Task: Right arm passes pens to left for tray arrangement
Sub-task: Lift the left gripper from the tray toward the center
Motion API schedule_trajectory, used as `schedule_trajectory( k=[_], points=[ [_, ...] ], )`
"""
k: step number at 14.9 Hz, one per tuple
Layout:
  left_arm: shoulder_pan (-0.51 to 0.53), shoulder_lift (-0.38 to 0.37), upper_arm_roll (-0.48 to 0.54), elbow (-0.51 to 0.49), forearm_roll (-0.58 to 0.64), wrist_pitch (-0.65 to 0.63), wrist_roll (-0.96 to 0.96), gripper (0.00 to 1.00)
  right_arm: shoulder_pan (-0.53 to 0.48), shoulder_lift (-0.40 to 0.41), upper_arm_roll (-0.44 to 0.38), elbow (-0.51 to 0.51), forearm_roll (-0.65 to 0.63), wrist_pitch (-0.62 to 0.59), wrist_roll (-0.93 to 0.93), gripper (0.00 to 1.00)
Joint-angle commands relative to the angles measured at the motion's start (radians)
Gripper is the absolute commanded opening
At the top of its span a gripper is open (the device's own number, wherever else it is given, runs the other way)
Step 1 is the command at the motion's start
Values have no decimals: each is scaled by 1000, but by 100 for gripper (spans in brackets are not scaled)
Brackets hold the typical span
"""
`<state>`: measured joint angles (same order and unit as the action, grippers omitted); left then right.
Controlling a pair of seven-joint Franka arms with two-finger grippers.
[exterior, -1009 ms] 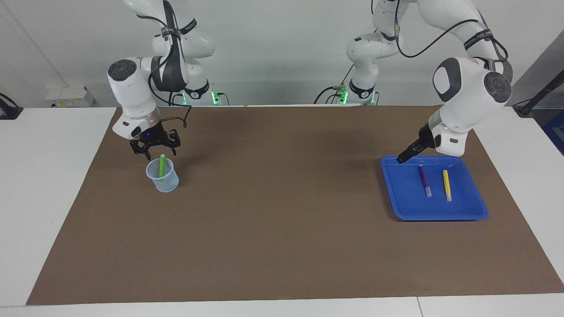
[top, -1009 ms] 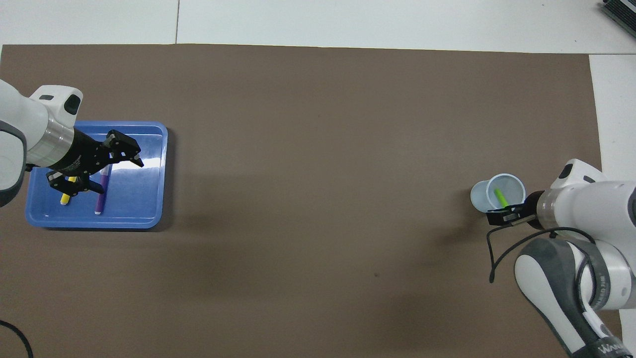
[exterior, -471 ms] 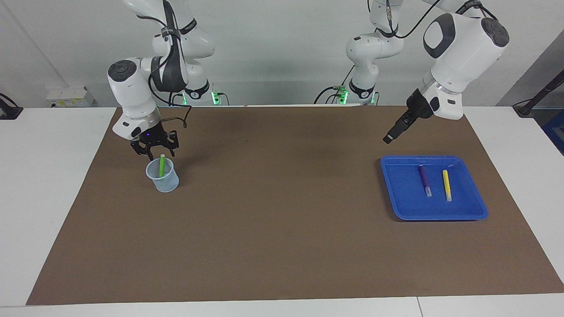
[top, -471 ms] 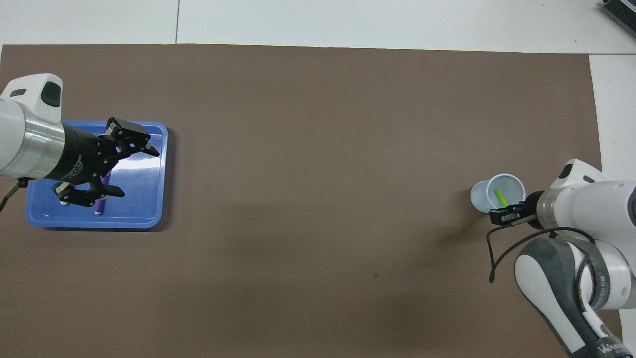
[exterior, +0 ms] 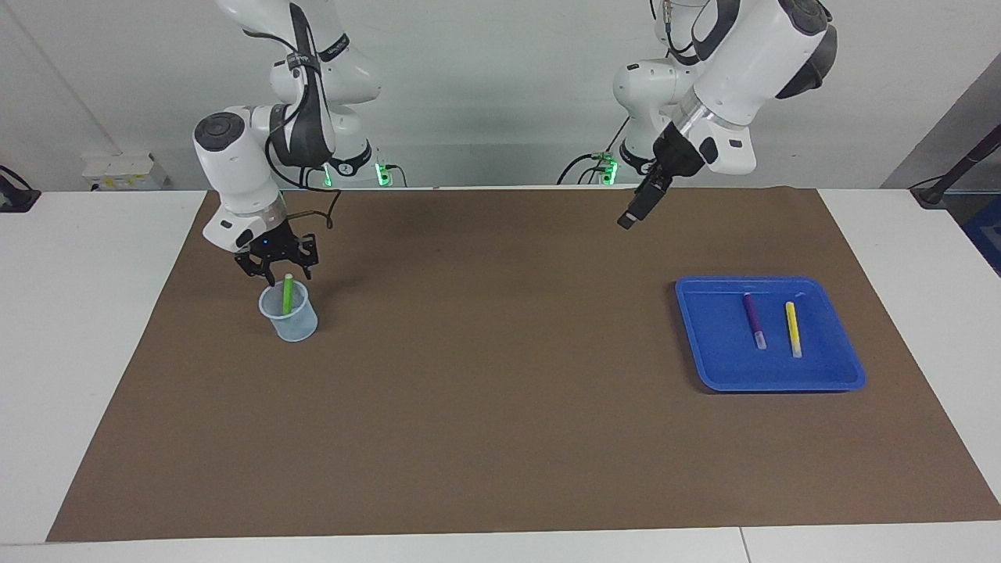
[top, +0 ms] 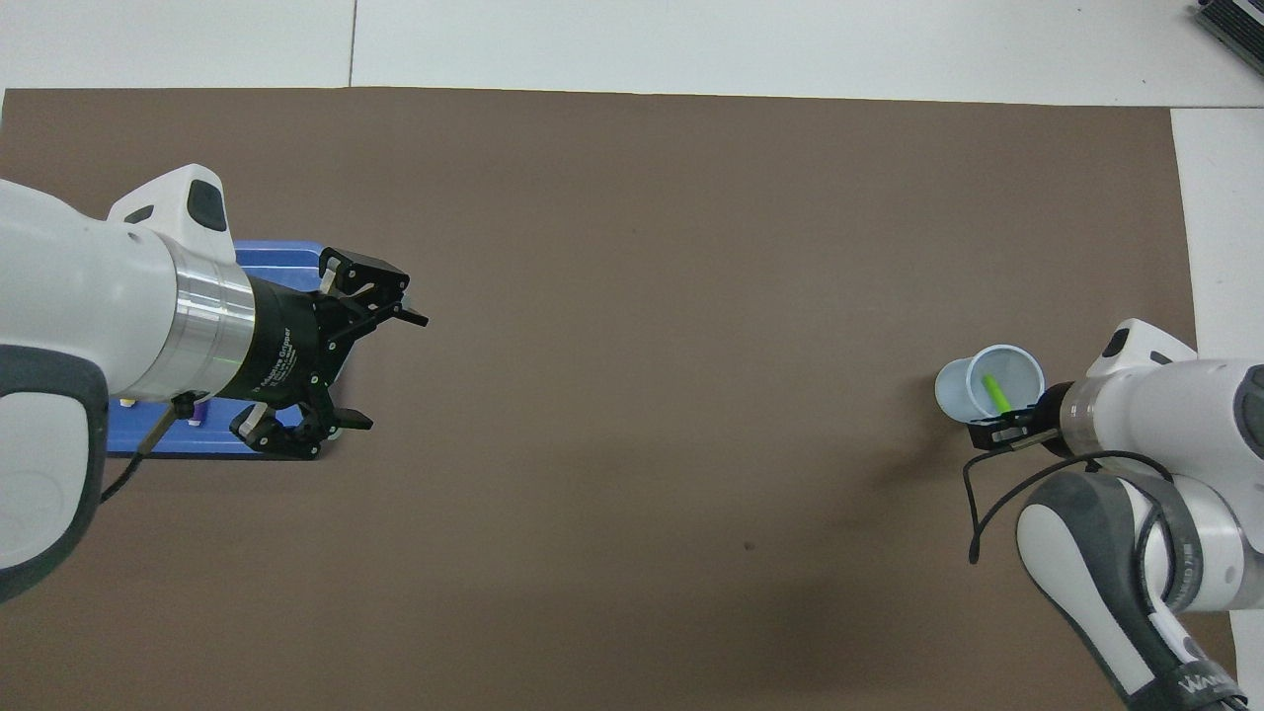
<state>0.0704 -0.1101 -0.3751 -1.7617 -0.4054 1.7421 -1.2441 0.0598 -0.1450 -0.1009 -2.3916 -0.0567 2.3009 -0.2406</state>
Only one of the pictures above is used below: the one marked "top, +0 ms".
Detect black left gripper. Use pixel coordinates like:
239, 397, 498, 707
229, 247, 431, 461

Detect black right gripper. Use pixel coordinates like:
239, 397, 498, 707
967, 380, 1077, 460

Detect blue plastic tray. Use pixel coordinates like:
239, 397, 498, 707
104, 240, 337, 458

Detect clear plastic cup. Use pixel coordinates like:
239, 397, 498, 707
934, 344, 1046, 426

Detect brown table mat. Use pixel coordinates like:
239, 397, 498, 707
0, 87, 1243, 711

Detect grey ribbed device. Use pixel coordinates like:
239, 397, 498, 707
1190, 0, 1264, 62

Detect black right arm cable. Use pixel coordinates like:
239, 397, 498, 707
963, 449, 1176, 566

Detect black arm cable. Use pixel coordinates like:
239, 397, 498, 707
99, 393, 197, 505
963, 449, 1176, 566

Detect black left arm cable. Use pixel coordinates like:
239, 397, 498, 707
99, 393, 197, 505

